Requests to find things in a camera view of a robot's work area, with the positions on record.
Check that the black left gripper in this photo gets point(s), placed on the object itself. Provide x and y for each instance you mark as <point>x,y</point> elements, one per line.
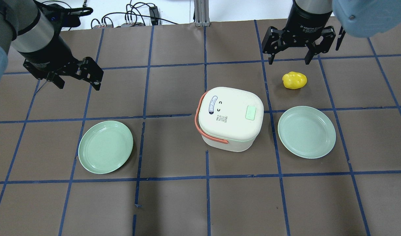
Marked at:
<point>49,53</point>

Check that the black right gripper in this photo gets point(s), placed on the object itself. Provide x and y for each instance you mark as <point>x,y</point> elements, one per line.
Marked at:
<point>307,21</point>

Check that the cream rice cooker orange handle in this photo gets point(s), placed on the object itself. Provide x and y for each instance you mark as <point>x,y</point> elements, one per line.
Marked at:
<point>228,118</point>

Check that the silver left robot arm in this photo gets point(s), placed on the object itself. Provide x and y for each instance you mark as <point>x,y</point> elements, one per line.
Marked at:
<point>33,29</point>

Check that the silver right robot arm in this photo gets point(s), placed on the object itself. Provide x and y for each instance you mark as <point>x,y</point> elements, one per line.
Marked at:
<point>361,18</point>

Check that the yellow toy pepper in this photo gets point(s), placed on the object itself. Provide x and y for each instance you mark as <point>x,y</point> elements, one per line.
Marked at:
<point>294,80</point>

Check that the green plate left side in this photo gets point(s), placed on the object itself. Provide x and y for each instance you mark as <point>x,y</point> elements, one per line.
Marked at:
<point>105,147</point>

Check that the green plate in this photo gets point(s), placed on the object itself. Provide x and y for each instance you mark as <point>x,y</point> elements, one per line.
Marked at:
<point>105,147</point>
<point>306,132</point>

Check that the green plate right side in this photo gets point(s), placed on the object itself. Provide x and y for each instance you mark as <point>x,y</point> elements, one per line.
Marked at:
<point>306,132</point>

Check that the brown paper table mat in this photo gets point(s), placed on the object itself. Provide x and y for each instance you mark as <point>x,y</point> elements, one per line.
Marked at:
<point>173,184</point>

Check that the aluminium frame post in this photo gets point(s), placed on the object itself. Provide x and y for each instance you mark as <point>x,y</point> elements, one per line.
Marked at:
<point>201,13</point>

